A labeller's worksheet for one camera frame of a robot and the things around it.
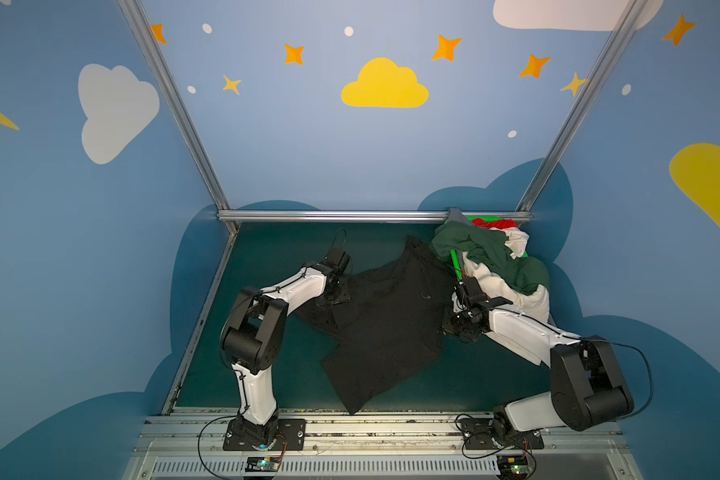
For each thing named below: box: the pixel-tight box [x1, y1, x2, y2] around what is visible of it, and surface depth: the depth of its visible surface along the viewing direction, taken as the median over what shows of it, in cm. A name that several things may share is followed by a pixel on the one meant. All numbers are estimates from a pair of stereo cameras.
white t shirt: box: [462, 226, 550, 323], surface depth 95 cm
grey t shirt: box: [448, 207, 472, 226], surface depth 115 cm
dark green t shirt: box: [430, 222, 550, 295], surface depth 103 cm
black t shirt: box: [295, 234, 454, 415], surface depth 97 cm
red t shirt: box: [472, 218, 517, 229], surface depth 113 cm
